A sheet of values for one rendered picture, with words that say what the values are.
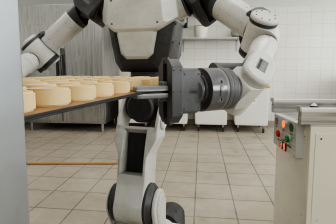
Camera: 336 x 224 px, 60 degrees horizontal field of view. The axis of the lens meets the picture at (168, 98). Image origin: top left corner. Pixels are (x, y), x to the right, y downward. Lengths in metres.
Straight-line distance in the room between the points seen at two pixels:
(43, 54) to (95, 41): 3.59
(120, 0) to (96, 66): 3.75
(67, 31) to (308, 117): 0.95
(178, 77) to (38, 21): 4.79
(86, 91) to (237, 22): 0.61
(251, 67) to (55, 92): 0.40
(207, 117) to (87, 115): 1.94
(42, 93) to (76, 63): 4.53
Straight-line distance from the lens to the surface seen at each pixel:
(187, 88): 0.54
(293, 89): 5.62
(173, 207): 1.55
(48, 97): 0.35
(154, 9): 0.99
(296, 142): 1.22
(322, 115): 1.20
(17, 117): 0.21
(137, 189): 1.02
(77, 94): 0.39
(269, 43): 0.79
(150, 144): 0.99
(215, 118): 4.78
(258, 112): 4.84
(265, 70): 0.64
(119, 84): 0.49
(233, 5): 0.94
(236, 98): 0.59
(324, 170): 1.24
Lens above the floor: 1.05
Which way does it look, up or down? 6 degrees down
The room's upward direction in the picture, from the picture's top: straight up
